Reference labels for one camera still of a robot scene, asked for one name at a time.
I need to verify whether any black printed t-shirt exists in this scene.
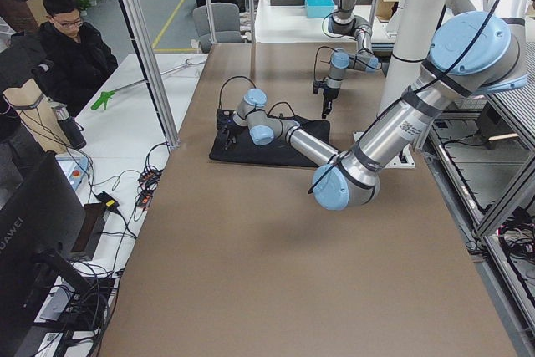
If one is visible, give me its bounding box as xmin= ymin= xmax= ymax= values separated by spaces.
xmin=209 ymin=126 xmax=318 ymax=167

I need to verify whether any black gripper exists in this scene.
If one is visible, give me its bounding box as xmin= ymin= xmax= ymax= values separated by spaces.
xmin=321 ymin=87 xmax=339 ymax=119
xmin=223 ymin=120 xmax=242 ymax=150

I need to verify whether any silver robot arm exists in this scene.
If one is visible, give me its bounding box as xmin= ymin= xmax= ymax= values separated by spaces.
xmin=226 ymin=0 xmax=527 ymax=210
xmin=313 ymin=0 xmax=381 ymax=118

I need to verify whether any black computer monitor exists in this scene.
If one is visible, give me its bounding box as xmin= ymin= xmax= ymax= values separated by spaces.
xmin=1 ymin=151 xmax=91 ymax=356

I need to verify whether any blue plastic tray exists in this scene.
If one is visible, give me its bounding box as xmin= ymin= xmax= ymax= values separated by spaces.
xmin=304 ymin=0 xmax=335 ymax=18

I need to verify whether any blue grey teach pendant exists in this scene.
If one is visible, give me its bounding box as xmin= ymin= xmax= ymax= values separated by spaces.
xmin=55 ymin=155 xmax=89 ymax=191

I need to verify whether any green handled reacher tool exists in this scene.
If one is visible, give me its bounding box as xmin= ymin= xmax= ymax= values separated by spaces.
xmin=90 ymin=58 xmax=208 ymax=112

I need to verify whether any aluminium cage frame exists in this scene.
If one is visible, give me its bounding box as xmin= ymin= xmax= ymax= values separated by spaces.
xmin=104 ymin=0 xmax=268 ymax=149

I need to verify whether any black power strip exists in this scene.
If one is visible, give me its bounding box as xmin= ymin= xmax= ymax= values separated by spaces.
xmin=135 ymin=166 xmax=163 ymax=210

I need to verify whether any grey steel water bottle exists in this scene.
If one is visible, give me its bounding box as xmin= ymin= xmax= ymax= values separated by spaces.
xmin=52 ymin=104 xmax=86 ymax=150

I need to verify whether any seated man black coat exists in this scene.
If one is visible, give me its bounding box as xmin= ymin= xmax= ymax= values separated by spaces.
xmin=38 ymin=0 xmax=118 ymax=116

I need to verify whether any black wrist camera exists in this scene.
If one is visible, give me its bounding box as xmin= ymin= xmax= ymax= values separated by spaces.
xmin=216 ymin=108 xmax=234 ymax=130
xmin=313 ymin=80 xmax=325 ymax=94

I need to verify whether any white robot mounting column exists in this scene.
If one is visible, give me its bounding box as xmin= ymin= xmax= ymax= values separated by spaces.
xmin=353 ymin=0 xmax=535 ymax=170

